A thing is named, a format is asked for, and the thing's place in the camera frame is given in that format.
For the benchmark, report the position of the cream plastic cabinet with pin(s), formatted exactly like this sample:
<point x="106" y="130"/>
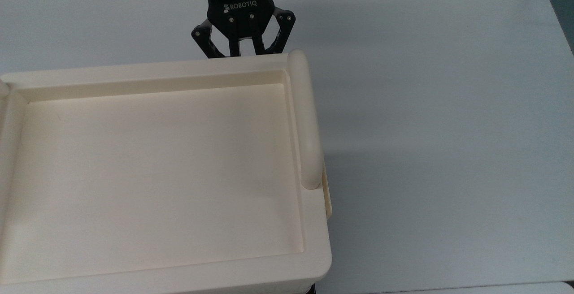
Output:
<point x="157" y="173"/>

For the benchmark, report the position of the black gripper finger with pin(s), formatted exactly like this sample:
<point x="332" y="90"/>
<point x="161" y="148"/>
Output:
<point x="204" y="36"/>
<point x="282" y="25"/>

